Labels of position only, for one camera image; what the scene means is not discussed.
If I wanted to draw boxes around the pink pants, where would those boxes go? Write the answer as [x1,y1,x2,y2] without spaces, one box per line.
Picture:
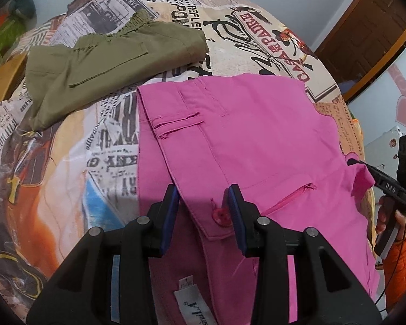
[137,73,379,324]

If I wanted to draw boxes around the orange sleeve forearm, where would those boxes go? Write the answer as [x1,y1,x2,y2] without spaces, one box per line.
[383,238,406,310]

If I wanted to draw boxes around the right hand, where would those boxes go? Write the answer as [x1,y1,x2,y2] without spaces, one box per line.
[375,196,406,242]

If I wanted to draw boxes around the white appliance with stickers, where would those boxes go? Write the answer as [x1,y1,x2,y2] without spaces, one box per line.
[365,126,403,178]

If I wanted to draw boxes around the newspaper print bedspread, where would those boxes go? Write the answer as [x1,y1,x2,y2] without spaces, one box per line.
[0,0,364,322]

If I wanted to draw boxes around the brown wooden door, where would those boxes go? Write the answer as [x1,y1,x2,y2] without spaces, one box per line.
[316,0,406,102]

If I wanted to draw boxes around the olive green pants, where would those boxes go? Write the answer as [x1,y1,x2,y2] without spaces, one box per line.
[25,10,209,131]

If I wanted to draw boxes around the brown cardboard piece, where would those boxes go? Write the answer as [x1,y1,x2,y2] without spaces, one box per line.
[0,52,28,102]

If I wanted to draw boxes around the grey plush toy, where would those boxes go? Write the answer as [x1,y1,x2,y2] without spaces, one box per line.
[6,0,36,20]

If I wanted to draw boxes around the black thin cable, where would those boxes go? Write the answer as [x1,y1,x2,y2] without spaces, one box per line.
[374,209,406,307]

